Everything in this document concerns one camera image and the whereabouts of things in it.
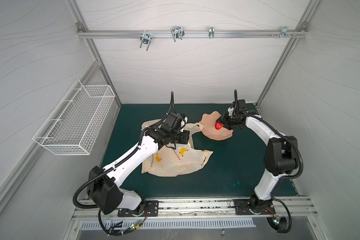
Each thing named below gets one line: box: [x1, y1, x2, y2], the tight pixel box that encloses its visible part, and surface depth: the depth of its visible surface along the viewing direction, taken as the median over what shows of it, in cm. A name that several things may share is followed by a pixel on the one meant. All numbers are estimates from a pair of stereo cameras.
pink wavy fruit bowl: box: [199, 111, 234, 141], surface depth 106 cm
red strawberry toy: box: [215, 122, 224, 130], surface depth 92 cm
